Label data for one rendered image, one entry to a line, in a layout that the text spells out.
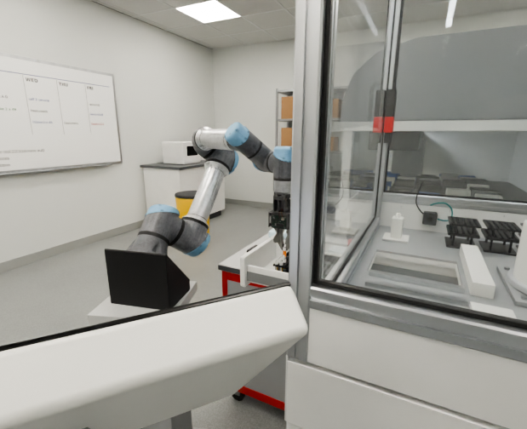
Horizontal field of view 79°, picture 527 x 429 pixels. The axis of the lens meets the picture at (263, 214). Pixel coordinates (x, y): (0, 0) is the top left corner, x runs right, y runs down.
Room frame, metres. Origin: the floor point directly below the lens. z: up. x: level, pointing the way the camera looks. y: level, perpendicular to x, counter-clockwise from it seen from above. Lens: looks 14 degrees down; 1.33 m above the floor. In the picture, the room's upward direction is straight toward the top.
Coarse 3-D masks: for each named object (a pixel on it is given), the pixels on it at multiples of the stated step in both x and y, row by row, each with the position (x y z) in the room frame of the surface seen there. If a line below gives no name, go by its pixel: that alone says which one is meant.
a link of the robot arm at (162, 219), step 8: (152, 208) 1.15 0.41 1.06; (160, 208) 1.14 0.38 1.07; (168, 208) 1.15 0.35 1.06; (152, 216) 1.12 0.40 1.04; (160, 216) 1.12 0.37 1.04; (168, 216) 1.13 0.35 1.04; (176, 216) 1.17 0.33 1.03; (144, 224) 1.10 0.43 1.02; (152, 224) 1.09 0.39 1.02; (160, 224) 1.10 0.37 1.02; (168, 224) 1.12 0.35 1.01; (176, 224) 1.15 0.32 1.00; (184, 224) 1.17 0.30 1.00; (160, 232) 1.08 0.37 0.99; (168, 232) 1.11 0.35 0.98; (176, 232) 1.13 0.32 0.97; (176, 240) 1.14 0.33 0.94
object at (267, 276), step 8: (272, 264) 1.16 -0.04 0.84; (248, 272) 1.01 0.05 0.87; (256, 272) 1.00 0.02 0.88; (264, 272) 0.99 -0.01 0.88; (272, 272) 0.97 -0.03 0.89; (280, 272) 0.96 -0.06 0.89; (288, 272) 0.96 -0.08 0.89; (248, 280) 1.01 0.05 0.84; (256, 280) 1.00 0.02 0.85; (264, 280) 0.98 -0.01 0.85; (272, 280) 0.97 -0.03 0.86; (280, 280) 0.96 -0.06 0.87; (288, 280) 0.94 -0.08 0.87
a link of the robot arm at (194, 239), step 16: (208, 160) 1.41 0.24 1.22; (224, 160) 1.41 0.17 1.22; (208, 176) 1.36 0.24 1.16; (224, 176) 1.44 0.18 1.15; (208, 192) 1.31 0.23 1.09; (192, 208) 1.27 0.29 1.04; (208, 208) 1.28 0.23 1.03; (192, 224) 1.20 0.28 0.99; (192, 240) 1.17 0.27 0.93; (208, 240) 1.22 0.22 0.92; (192, 256) 1.20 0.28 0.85
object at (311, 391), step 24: (288, 360) 0.49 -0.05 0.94; (288, 384) 0.49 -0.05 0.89; (312, 384) 0.47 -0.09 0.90; (336, 384) 0.45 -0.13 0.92; (360, 384) 0.44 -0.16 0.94; (288, 408) 0.49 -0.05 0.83; (312, 408) 0.47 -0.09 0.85; (336, 408) 0.45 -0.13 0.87; (360, 408) 0.43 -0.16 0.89; (384, 408) 0.42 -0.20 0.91; (408, 408) 0.40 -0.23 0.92; (432, 408) 0.39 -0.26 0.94
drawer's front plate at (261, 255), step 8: (272, 240) 1.20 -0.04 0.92; (256, 248) 1.10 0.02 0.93; (264, 248) 1.14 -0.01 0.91; (272, 248) 1.20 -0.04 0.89; (248, 256) 1.02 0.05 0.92; (256, 256) 1.08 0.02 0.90; (264, 256) 1.14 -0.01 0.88; (272, 256) 1.20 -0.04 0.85; (240, 264) 1.01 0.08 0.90; (248, 264) 1.02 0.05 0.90; (256, 264) 1.08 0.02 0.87; (264, 264) 1.14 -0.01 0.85; (240, 272) 1.01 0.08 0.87; (240, 280) 1.01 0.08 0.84
